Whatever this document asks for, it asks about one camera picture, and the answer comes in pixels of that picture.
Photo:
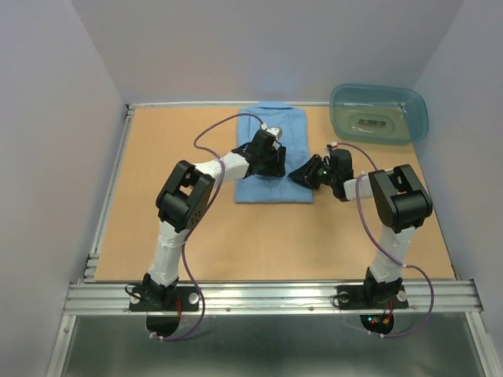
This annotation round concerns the aluminium left side rail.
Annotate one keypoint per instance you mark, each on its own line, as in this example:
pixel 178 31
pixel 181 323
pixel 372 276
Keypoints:
pixel 99 235

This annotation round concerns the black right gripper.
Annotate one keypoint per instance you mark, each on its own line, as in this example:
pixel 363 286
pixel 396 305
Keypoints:
pixel 305 174

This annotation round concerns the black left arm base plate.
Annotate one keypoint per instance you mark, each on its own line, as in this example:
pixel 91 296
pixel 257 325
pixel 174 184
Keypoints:
pixel 183 299

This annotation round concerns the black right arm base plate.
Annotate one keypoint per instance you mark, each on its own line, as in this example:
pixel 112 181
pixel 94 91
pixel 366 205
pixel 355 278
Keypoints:
pixel 360 297

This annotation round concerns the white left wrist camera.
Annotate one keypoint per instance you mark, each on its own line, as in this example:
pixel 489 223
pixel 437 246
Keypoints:
pixel 275 131

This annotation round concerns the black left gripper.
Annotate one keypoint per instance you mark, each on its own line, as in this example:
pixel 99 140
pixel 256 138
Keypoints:
pixel 277 169

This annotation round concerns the aluminium front rail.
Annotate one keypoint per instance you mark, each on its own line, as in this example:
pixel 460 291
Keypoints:
pixel 308 297

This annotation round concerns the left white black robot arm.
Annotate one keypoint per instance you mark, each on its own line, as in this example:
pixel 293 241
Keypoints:
pixel 185 197

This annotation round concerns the aluminium rail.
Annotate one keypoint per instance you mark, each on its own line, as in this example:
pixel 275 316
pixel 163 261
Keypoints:
pixel 308 297
pixel 99 235

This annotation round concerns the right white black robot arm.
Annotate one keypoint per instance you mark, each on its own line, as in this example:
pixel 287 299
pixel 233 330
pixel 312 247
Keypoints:
pixel 402 204

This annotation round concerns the light blue shirt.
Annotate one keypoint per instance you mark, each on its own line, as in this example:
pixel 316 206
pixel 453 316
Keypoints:
pixel 293 122

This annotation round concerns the teal plastic bin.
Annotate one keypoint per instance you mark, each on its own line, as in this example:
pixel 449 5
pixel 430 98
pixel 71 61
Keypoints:
pixel 382 115

